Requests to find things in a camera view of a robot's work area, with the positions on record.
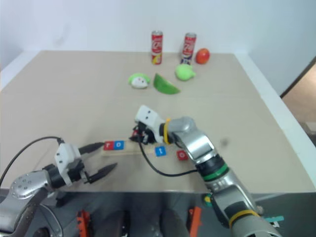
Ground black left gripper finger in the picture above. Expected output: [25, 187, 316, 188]
[78, 142, 105, 155]
[87, 162, 118, 184]

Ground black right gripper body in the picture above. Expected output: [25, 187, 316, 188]
[136, 120, 158, 146]

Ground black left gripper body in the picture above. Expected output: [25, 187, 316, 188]
[67, 159, 91, 185]

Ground long wooden tray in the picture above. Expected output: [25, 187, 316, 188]
[101, 141, 169, 158]

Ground green and white plush toy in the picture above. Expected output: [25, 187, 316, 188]
[127, 73, 151, 90]

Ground green melon slice toy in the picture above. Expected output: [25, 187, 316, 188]
[153, 73, 181, 95]

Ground orange and black clamp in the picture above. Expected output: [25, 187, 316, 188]
[188, 206, 202, 234]
[76, 209, 92, 237]

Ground red soda can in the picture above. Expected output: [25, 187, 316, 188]
[181, 32, 198, 66]
[151, 30, 164, 66]

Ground red apple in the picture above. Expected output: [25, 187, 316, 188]
[195, 47, 211, 65]

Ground teal plastic piece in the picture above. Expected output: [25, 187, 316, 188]
[263, 215, 285, 227]

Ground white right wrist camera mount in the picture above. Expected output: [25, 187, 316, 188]
[134, 105, 171, 144]

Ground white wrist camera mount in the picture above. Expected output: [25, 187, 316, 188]
[134, 105, 171, 144]
[54, 143, 82, 187]

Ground yellow wrist cable tie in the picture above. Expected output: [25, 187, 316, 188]
[162, 118, 172, 145]

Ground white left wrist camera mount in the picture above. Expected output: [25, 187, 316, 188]
[54, 143, 82, 187]

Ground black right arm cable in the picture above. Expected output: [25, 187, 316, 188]
[137, 141, 198, 177]

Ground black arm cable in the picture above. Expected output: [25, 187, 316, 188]
[137, 141, 198, 177]
[0, 136, 65, 185]

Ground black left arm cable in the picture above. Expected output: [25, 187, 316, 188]
[0, 136, 65, 185]

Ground yellow forearm cable tie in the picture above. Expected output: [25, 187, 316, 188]
[229, 209, 261, 228]

